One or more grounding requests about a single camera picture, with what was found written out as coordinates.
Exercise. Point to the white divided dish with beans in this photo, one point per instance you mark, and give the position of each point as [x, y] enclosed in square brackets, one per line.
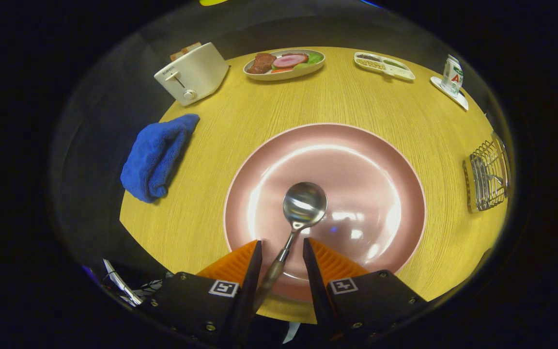
[385, 65]

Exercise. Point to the pink plate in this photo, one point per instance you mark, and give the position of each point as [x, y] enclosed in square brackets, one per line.
[356, 165]

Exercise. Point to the cream toaster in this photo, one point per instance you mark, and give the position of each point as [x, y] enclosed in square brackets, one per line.
[201, 72]

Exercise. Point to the blue towel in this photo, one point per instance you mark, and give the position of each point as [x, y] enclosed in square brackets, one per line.
[155, 155]

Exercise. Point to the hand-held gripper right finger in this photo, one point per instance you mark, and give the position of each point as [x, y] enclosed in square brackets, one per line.
[317, 291]

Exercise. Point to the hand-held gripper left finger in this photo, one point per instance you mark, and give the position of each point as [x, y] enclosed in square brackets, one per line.
[247, 291]

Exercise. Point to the plate of meat and vegetables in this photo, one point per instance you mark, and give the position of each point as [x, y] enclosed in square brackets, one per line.
[284, 62]

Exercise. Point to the bread slices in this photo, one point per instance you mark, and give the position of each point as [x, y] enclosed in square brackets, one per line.
[184, 50]

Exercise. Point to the white flat strip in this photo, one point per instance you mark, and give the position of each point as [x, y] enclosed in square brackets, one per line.
[121, 283]

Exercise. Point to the white square coaster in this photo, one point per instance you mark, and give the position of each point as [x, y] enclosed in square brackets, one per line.
[460, 101]

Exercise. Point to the white drink bottle green cap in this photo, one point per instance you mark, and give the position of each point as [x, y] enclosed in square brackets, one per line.
[452, 77]

